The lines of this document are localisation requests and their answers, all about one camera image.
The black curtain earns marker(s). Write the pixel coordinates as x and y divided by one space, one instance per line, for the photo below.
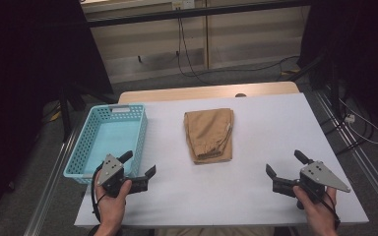
357 49
19 82

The black metal stand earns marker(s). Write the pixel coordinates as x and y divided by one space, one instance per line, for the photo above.
333 88

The person's right hand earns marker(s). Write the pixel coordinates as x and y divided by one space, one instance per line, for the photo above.
318 214

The tan pants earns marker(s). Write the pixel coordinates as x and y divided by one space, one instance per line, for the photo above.
210 134

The black tripod stand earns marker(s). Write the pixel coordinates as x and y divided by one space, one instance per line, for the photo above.
66 111

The wooden table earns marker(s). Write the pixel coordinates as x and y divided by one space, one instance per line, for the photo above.
193 91

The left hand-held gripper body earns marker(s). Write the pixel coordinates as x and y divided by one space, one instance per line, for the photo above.
113 168

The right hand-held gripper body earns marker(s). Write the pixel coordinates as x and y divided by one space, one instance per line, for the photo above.
318 175

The light blue plastic basket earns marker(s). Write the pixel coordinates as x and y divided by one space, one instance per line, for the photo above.
111 137

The white table mat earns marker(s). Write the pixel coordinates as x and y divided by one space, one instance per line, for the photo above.
259 203

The black horizontal beam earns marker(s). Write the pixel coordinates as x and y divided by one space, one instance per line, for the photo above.
193 13

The aluminium rail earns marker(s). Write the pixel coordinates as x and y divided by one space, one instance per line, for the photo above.
357 150
46 196

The white wall outlet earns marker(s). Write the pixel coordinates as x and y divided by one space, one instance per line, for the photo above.
183 4

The person's left hand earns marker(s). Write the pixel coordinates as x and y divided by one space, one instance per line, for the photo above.
111 209

